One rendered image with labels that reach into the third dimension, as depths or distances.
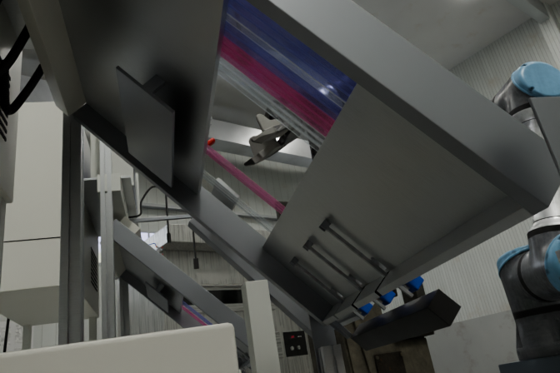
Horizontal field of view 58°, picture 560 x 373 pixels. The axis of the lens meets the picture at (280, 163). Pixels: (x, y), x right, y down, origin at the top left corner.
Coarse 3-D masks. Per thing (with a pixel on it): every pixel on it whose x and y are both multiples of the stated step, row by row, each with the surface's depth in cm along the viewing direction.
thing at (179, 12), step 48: (96, 0) 77; (144, 0) 68; (192, 0) 61; (96, 48) 89; (144, 48) 78; (192, 48) 69; (96, 96) 106; (144, 96) 80; (192, 96) 79; (144, 144) 96; (192, 144) 92
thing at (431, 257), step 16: (496, 208) 51; (512, 208) 47; (464, 224) 58; (480, 224) 52; (496, 224) 48; (512, 224) 47; (448, 240) 59; (464, 240) 54; (480, 240) 52; (416, 256) 68; (432, 256) 60; (448, 256) 57; (400, 272) 70; (416, 272) 65; (368, 288) 83; (384, 288) 74; (336, 304) 103; (352, 304) 87; (336, 320) 97
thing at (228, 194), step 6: (204, 174) 102; (210, 180) 102; (216, 180) 102; (216, 186) 102; (222, 186) 102; (222, 192) 102; (228, 192) 102; (228, 198) 102; (234, 198) 101; (240, 204) 101; (246, 204) 101; (246, 210) 101; (252, 210) 101; (252, 216) 101; (258, 216) 101; (258, 222) 101; (264, 222) 100; (270, 228) 100
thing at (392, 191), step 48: (336, 144) 63; (384, 144) 57; (432, 144) 52; (336, 192) 72; (384, 192) 64; (432, 192) 58; (480, 192) 53; (288, 240) 95; (336, 240) 82; (384, 240) 72; (432, 240) 65; (336, 288) 97
